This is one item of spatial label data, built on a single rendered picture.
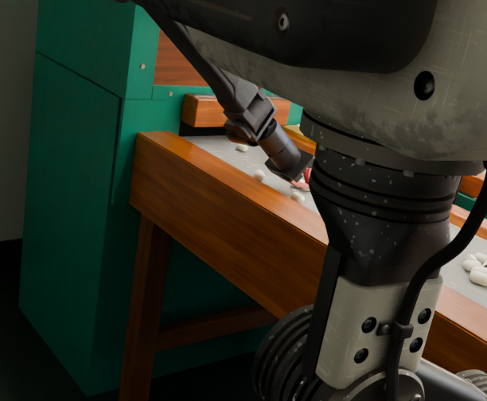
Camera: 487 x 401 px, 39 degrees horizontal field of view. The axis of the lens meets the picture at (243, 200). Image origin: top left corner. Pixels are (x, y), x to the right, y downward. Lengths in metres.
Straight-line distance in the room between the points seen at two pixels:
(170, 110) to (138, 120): 0.09
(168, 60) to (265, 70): 1.22
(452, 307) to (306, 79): 0.70
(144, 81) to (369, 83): 1.29
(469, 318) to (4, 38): 1.74
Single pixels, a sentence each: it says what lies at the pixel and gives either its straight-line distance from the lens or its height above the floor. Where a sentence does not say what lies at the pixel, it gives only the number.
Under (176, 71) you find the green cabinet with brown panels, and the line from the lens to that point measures 1.70.
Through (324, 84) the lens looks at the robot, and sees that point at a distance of 0.41.
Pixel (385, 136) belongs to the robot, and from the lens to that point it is 0.37.
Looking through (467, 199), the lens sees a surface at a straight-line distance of 1.86.
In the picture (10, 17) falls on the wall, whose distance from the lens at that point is 2.35.
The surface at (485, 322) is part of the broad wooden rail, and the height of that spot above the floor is 0.77.
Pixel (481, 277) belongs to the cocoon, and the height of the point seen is 0.76.
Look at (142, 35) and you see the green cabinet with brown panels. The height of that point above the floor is 0.99.
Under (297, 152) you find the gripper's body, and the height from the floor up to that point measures 0.84.
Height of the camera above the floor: 1.20
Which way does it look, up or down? 19 degrees down
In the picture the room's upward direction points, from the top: 10 degrees clockwise
